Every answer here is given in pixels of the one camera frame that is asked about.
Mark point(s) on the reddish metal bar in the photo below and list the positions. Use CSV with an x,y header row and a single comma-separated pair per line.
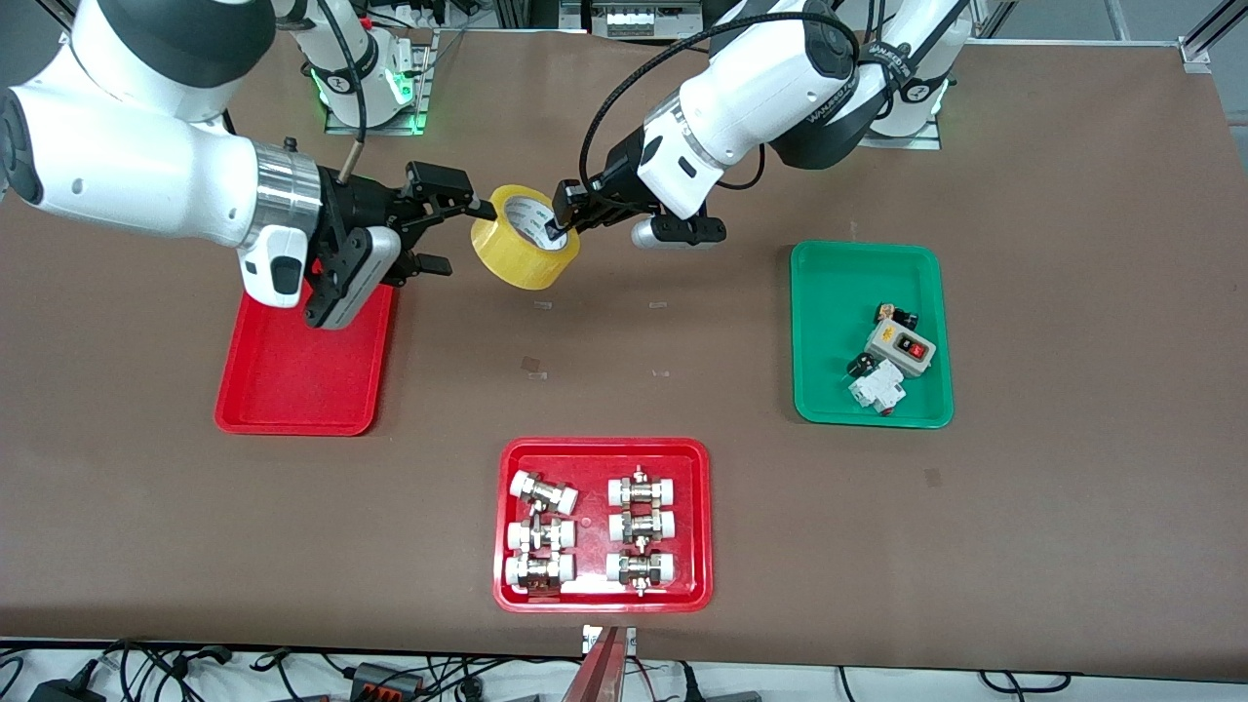
x,y
600,678

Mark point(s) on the black power adapter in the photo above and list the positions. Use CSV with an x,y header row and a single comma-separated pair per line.
x,y
63,690

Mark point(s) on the aluminium frame profile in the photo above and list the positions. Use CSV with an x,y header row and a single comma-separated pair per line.
x,y
1209,44

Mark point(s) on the small black electrical component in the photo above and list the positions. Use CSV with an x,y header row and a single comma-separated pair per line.
x,y
902,317

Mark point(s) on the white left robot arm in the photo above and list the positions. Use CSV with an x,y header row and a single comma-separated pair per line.
x,y
760,88

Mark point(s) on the dark connector block orange tabs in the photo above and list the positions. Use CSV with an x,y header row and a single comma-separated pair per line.
x,y
385,678

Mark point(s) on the white metal pipe fitting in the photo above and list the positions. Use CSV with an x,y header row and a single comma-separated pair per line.
x,y
543,493
643,526
539,570
641,567
540,533
643,490

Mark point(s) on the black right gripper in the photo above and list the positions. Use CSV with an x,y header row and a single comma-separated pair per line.
x,y
357,202

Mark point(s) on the small silver bracket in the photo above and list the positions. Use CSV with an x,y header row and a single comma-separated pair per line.
x,y
589,639

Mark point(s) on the black round knob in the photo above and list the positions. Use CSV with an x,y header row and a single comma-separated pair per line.
x,y
859,367

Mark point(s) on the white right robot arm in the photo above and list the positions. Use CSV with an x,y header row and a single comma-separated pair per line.
x,y
127,166

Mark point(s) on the red tray holding fittings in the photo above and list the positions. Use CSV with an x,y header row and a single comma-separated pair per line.
x,y
593,487

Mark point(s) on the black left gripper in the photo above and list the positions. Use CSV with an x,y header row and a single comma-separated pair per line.
x,y
618,174

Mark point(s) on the empty red plastic tray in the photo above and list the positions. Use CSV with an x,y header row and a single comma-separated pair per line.
x,y
292,380

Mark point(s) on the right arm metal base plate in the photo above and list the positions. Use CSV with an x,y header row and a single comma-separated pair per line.
x,y
421,88

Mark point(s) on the grey switch box red button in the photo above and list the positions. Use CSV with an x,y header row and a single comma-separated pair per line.
x,y
892,343

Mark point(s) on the yellow packing tape roll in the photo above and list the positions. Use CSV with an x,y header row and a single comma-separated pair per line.
x,y
517,263

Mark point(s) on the green plastic tray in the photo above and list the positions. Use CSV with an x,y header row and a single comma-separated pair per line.
x,y
829,331

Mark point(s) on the grey power strip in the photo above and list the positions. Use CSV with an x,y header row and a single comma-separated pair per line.
x,y
643,18

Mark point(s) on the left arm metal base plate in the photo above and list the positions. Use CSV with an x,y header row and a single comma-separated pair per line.
x,y
921,142

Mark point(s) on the white circuit breaker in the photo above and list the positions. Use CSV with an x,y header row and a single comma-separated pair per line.
x,y
877,387

